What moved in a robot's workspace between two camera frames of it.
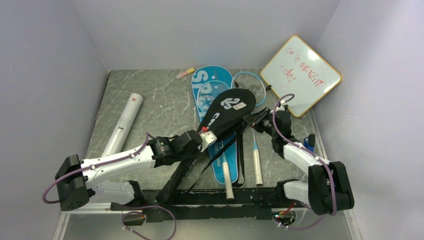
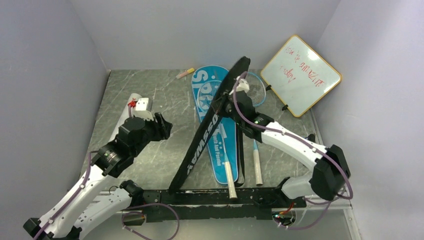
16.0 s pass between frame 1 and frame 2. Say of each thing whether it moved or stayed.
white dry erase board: stayed
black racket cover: moved
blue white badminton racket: stayed
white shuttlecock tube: stayed
